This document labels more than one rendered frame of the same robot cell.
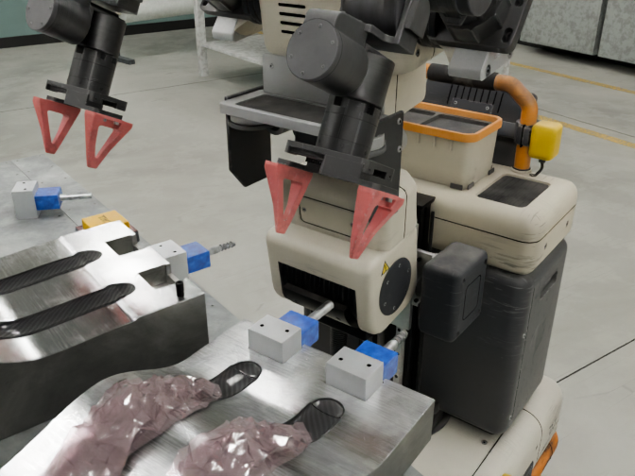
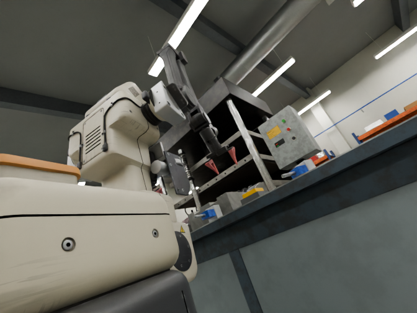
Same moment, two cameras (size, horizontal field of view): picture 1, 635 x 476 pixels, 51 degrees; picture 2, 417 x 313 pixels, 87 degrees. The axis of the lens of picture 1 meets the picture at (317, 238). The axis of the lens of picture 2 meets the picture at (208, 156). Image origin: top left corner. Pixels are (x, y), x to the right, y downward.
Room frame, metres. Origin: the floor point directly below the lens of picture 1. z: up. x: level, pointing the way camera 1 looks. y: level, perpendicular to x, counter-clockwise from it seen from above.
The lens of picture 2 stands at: (1.76, 0.02, 0.68)
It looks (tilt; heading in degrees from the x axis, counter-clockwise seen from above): 23 degrees up; 163
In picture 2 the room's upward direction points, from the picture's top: 22 degrees counter-clockwise
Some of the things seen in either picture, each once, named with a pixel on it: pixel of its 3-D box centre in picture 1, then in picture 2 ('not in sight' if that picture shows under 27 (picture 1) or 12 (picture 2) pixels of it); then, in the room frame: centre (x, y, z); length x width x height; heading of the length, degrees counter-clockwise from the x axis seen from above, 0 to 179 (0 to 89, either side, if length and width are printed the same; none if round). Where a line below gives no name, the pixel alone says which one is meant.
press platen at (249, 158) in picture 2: not in sight; (231, 184); (-0.39, 0.79, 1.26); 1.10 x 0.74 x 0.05; 37
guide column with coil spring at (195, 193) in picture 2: not in sight; (200, 208); (-0.29, 0.38, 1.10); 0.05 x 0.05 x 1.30
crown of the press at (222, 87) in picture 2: not in sight; (211, 146); (-0.36, 0.75, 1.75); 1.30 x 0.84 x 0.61; 37
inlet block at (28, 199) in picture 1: (54, 197); (296, 172); (1.13, 0.48, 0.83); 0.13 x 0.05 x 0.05; 100
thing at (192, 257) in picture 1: (197, 255); (206, 215); (0.91, 0.18, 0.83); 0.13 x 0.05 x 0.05; 127
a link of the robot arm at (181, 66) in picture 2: not in sight; (186, 89); (0.98, 0.28, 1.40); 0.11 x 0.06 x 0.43; 53
